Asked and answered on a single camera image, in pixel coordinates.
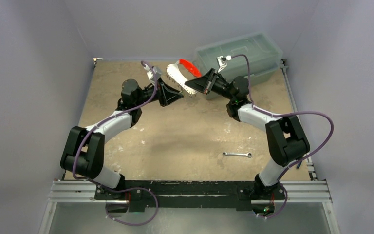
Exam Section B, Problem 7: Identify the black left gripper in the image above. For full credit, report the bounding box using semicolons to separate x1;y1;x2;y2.
134;78;183;107

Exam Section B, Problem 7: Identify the steel key organizer red handle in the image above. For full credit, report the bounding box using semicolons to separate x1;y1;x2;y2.
166;58;202;97

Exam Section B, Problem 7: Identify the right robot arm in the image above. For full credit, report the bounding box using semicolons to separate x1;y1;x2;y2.
185;68;310;198

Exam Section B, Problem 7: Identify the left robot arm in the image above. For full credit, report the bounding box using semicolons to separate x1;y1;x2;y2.
60;78;183;199

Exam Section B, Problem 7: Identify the clear plastic storage bin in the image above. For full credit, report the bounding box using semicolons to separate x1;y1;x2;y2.
192;32;283;86

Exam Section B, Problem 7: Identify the silver combination wrench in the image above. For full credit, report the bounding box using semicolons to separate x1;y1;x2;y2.
222;152;252;158

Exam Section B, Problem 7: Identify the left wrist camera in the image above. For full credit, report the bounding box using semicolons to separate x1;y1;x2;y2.
144;66;162;85

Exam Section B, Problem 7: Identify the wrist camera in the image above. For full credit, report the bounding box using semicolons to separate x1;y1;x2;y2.
144;66;162;85
216;55;232;73

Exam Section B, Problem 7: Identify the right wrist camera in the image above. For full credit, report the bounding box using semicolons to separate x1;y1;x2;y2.
216;55;232;73

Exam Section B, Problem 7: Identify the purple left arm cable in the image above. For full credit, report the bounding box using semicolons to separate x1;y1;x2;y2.
72;60;159;227

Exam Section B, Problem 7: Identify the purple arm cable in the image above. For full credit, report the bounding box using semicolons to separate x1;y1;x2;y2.
72;60;159;227
230;54;335;220

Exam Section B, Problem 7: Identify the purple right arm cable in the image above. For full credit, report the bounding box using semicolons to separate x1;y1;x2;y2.
230;54;335;220

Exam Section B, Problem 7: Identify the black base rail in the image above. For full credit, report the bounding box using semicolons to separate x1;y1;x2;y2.
94;180;285;213

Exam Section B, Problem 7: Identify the aluminium frame rail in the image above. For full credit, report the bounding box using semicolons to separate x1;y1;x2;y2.
39;180;340;234

